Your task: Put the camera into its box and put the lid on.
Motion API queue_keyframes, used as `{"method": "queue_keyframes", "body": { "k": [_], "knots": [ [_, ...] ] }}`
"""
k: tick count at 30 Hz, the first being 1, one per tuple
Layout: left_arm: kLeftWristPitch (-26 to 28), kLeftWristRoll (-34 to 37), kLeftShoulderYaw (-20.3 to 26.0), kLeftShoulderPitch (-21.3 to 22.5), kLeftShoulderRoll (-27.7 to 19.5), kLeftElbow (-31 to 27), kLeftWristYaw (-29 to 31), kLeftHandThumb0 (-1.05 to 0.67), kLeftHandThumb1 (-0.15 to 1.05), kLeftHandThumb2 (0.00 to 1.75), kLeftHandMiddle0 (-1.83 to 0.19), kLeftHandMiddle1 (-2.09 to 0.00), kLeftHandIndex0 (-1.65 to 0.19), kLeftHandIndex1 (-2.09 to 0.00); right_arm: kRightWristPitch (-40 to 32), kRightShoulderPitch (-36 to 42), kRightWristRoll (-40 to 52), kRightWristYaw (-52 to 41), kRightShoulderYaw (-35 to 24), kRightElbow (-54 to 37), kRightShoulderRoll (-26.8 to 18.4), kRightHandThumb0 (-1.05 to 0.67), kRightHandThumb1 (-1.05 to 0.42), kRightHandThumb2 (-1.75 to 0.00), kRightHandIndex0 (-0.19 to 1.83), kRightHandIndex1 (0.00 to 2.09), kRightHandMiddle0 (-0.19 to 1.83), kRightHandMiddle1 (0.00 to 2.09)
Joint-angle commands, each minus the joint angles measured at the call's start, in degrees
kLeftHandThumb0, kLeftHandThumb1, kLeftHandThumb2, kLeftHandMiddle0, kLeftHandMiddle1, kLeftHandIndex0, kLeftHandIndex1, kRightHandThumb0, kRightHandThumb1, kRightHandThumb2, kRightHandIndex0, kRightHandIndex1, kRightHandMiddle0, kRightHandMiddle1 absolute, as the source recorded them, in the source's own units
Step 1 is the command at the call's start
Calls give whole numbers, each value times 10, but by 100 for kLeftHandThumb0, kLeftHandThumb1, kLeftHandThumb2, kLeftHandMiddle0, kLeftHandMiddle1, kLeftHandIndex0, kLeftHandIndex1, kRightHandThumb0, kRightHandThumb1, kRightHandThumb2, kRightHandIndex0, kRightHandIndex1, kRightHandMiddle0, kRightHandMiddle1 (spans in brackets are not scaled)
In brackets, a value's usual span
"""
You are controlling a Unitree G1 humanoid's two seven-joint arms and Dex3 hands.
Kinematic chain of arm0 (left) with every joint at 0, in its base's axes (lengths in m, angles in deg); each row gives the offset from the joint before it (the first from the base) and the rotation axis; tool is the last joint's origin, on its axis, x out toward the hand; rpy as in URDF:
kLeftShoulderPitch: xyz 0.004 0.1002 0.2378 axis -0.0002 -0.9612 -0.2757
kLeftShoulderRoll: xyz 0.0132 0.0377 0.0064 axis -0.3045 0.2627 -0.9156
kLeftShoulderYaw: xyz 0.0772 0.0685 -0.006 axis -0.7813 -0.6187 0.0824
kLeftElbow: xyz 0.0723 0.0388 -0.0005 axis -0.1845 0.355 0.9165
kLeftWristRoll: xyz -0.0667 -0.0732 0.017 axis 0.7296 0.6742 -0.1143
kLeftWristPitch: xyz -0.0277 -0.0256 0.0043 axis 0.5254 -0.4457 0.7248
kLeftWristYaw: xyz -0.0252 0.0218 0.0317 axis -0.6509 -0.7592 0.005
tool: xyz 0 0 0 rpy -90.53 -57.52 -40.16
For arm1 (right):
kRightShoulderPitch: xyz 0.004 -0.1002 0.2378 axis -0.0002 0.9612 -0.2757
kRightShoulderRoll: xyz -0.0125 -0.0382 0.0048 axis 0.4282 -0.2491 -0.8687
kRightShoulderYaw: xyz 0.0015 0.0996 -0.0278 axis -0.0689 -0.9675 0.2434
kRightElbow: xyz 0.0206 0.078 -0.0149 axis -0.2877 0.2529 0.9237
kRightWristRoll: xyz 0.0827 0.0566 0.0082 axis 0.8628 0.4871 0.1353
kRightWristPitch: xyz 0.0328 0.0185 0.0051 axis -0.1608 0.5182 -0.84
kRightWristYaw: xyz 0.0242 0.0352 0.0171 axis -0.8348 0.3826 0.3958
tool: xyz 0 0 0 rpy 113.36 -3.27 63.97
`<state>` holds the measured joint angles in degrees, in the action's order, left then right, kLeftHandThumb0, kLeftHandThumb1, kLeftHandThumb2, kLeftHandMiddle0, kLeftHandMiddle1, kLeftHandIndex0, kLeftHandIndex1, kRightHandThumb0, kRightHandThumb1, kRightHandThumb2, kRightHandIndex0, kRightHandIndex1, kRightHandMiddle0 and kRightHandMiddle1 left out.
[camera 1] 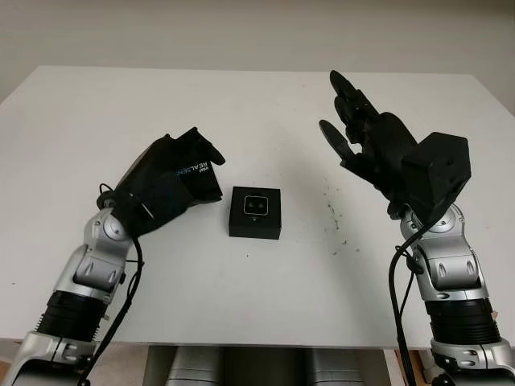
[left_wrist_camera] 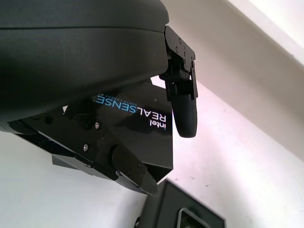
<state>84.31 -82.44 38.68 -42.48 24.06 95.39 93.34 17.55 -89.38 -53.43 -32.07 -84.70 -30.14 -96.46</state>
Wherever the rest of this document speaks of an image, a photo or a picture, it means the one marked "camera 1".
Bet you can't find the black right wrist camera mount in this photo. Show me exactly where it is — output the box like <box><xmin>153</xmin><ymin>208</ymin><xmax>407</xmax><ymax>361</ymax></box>
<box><xmin>401</xmin><ymin>131</ymin><xmax>472</xmax><ymax>222</ymax></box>

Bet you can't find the black camera box base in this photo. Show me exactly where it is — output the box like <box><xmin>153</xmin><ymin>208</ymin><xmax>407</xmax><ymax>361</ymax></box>
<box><xmin>227</xmin><ymin>185</ymin><xmax>282</xmax><ymax>240</ymax></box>

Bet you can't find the black printed box lid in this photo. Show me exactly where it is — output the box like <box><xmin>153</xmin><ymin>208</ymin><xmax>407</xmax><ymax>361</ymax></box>
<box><xmin>172</xmin><ymin>158</ymin><xmax>225</xmax><ymax>208</ymax></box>

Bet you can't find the small silver depth camera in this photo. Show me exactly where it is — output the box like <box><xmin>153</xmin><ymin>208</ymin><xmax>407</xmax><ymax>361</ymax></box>
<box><xmin>242</xmin><ymin>195</ymin><xmax>270</xmax><ymax>218</ymax></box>

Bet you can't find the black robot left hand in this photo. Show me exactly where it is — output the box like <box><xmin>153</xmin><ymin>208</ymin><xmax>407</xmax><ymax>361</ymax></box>
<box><xmin>112</xmin><ymin>127</ymin><xmax>226</xmax><ymax>195</ymax></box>

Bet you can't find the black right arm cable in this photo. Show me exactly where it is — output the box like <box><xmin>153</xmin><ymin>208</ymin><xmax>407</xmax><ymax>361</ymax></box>
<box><xmin>387</xmin><ymin>219</ymin><xmax>430</xmax><ymax>386</ymax></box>

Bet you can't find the grey robot lower body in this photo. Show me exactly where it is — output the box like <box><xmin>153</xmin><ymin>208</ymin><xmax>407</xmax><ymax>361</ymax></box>
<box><xmin>165</xmin><ymin>347</ymin><xmax>365</xmax><ymax>386</ymax></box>

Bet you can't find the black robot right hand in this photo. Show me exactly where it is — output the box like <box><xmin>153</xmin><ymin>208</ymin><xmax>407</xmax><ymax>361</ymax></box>
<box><xmin>318</xmin><ymin>70</ymin><xmax>419</xmax><ymax>210</ymax></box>

